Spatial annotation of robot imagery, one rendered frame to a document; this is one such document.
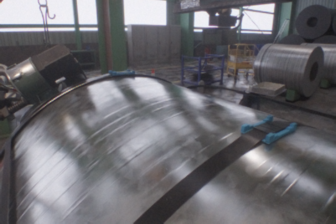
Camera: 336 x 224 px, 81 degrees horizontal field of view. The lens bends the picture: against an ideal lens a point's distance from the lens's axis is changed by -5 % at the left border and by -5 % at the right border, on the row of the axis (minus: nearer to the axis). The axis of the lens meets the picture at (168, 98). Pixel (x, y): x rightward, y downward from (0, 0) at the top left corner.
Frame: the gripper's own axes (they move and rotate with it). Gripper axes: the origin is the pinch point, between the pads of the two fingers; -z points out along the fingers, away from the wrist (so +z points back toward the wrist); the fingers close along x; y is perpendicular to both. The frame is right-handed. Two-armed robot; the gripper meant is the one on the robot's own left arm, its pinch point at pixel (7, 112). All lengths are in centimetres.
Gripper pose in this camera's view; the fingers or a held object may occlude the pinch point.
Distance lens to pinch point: 111.3
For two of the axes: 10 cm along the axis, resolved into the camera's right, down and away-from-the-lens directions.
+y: 7.8, -5.4, 3.2
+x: 1.2, -3.8, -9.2
